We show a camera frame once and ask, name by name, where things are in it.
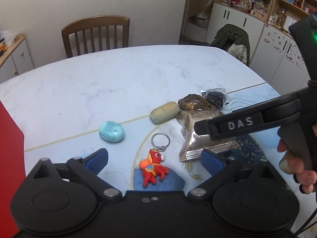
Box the red and white cardboard box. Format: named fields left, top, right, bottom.
left=1, top=104, right=25, bottom=237

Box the gold foil snack packet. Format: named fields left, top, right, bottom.
left=176, top=109, right=241, bottom=163

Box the brown bead bracelet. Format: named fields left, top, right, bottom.
left=177, top=93, right=219, bottom=112

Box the person's right hand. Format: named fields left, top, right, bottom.
left=277, top=123, right=316, bottom=194

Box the bag of black beads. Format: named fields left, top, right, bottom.
left=201, top=88, right=227, bottom=109

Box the wooden side cabinet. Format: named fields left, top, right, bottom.
left=0, top=33, right=35, bottom=83

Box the teal oval case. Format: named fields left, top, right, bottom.
left=98, top=121, right=125, bottom=143

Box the beige oval eraser block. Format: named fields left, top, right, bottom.
left=150, top=102, right=180, bottom=125

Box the white wall cabinet unit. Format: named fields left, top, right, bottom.
left=181, top=0, right=316, bottom=95

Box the red horse keychain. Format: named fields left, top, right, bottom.
left=139, top=132, right=170, bottom=188

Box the brown wooden chair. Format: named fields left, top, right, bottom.
left=61, top=15, right=130, bottom=58

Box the green jacket on chair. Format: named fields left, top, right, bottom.
left=211, top=24, right=250, bottom=67

